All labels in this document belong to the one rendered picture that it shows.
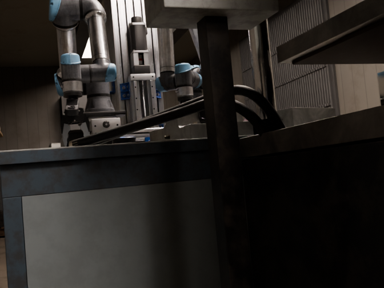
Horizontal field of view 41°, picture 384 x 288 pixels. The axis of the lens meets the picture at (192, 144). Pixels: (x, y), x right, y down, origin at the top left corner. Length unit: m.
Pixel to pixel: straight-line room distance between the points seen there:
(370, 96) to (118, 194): 4.29
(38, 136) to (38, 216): 8.90
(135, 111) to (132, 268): 1.33
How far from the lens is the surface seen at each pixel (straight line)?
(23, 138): 10.38
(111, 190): 1.53
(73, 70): 2.04
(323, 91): 6.19
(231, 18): 1.34
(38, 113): 10.44
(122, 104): 2.81
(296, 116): 1.99
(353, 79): 5.79
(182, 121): 1.85
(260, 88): 1.53
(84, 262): 1.53
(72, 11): 2.39
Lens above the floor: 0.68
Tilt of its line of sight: 4 degrees up
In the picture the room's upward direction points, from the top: 5 degrees counter-clockwise
